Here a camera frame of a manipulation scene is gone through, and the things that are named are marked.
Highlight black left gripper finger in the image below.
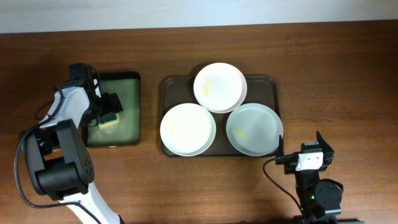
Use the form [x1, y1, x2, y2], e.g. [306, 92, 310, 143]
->
[99, 93, 112, 116]
[110, 93, 123, 113]

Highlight green and yellow sponge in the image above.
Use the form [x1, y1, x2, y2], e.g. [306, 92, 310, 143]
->
[98, 113, 120, 129]

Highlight pale green plate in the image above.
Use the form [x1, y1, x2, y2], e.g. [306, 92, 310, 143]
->
[226, 103, 284, 157]

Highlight white plate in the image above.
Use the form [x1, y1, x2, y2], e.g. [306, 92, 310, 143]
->
[160, 103, 216, 157]
[193, 63, 248, 113]

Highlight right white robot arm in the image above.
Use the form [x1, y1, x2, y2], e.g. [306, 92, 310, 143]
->
[160, 103, 344, 223]

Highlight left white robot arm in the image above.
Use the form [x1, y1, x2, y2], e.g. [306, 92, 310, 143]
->
[14, 78, 123, 223]

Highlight black tray of soapy water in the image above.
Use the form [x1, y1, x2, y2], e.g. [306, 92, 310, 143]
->
[81, 71, 141, 147]

